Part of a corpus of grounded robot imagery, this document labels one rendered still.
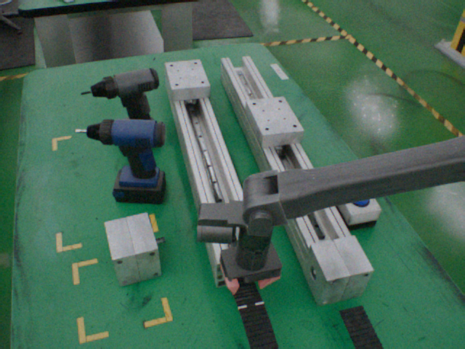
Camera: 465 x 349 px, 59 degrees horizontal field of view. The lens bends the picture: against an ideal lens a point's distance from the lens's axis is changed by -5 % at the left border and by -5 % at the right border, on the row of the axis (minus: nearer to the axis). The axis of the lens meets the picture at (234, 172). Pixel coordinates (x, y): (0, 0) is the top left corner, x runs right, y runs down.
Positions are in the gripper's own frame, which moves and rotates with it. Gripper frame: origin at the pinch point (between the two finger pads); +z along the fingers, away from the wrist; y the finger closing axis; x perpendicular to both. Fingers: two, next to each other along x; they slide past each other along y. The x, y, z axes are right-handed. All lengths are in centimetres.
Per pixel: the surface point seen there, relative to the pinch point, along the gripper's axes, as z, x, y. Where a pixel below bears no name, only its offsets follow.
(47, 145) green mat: 4, -60, 40
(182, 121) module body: -6, -50, 3
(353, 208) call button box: -3.4, -12.1, -29.5
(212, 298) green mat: 3.9, -1.4, 6.5
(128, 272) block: 0.0, -8.6, 22.0
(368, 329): 0.0, 15.2, -19.5
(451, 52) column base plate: 66, -215, -257
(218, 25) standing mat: 73, -300, -77
